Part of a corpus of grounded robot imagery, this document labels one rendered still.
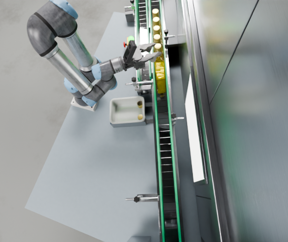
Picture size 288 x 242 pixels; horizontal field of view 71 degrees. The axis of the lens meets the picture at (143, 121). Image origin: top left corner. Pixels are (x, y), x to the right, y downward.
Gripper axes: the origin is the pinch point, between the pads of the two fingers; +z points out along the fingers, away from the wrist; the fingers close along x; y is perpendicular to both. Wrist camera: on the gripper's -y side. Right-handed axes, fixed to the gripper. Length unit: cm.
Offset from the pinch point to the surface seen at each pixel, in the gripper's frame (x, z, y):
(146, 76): -2.9, -8.2, 26.9
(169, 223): 81, -24, 27
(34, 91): -89, -133, 115
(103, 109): 3, -43, 40
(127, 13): -63, -4, 31
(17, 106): -77, -155, 115
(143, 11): -55, 7, 27
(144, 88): 4.9, -12.3, 26.4
